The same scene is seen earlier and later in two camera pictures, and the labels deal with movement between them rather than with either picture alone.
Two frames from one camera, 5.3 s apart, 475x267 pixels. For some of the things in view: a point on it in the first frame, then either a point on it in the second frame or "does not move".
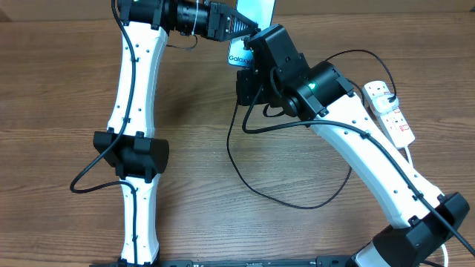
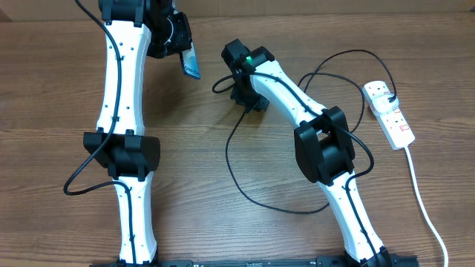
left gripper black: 217,20 → 185,38
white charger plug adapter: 381,104 does not move
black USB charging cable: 341,185 → 314,73
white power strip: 393,121 does not move
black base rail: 322,262 does not move
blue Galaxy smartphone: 261,12 → 190,62
